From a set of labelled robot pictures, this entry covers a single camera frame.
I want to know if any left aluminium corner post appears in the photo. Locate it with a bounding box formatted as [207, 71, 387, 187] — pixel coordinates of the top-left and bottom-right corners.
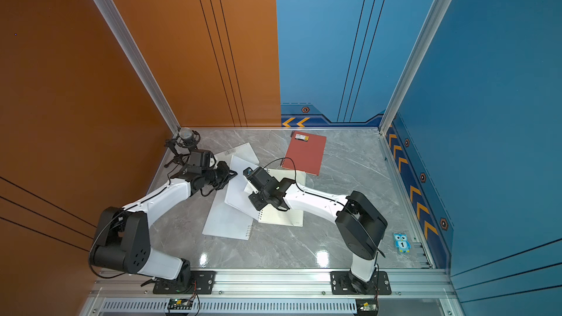
[93, 0, 180, 134]

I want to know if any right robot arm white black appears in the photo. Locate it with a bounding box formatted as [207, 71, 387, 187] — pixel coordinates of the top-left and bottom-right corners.
[247, 176, 388, 283]

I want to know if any red spiral notebook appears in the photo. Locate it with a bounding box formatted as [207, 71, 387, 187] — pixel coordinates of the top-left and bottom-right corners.
[281, 131, 326, 176]

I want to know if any black microphone on tripod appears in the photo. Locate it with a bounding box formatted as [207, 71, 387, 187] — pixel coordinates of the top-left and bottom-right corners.
[164, 127, 201, 168]

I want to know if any right aluminium corner post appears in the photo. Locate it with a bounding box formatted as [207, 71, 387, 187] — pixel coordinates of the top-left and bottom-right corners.
[379, 0, 452, 135]

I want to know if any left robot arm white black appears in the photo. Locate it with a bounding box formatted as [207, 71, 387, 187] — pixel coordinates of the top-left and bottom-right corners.
[89, 161, 237, 286]

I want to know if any blue owl number card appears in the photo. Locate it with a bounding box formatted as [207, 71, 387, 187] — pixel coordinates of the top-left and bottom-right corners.
[393, 233, 411, 253]

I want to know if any torn white page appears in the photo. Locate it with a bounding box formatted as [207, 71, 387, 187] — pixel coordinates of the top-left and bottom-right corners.
[225, 156, 260, 220]

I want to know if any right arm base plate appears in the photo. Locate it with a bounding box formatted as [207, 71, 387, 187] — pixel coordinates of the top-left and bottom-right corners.
[330, 271, 392, 296]

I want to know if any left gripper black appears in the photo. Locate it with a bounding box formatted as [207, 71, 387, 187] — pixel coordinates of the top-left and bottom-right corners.
[202, 161, 238, 190]

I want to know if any right circuit board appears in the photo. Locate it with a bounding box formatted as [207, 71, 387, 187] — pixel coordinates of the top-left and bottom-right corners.
[356, 299, 379, 316]

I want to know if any white notebook at back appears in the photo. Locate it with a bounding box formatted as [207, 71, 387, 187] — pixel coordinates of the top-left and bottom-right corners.
[215, 143, 259, 167]

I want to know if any aluminium front rail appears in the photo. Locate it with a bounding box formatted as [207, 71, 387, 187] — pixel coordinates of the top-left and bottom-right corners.
[80, 269, 463, 315]

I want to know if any left green circuit board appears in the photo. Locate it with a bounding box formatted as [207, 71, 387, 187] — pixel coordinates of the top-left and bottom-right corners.
[167, 298, 197, 313]

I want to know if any white spiral notebook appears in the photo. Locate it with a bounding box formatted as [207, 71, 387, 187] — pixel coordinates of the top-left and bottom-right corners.
[257, 168, 307, 228]
[202, 187, 253, 241]

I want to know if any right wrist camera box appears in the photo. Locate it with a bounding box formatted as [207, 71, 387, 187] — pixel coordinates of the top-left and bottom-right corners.
[243, 166, 274, 192]

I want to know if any aluminium corner post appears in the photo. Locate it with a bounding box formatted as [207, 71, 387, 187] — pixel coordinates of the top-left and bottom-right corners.
[93, 0, 180, 134]
[379, 0, 452, 135]

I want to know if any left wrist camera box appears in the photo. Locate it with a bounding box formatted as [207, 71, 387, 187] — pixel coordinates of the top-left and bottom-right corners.
[187, 149, 214, 169]

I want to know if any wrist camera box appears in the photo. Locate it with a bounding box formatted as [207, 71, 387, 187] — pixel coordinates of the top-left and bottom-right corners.
[187, 149, 214, 169]
[243, 166, 274, 192]

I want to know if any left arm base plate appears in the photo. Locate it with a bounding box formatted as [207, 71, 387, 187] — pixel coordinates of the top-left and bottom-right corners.
[152, 270, 217, 295]

